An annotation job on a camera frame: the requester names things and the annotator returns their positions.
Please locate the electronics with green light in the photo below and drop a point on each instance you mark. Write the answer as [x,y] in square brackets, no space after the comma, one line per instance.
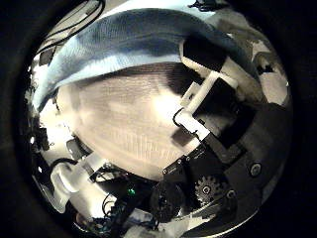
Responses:
[130,191]

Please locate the light blue cloth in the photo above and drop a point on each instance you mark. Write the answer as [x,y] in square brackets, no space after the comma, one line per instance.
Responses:
[132,43]

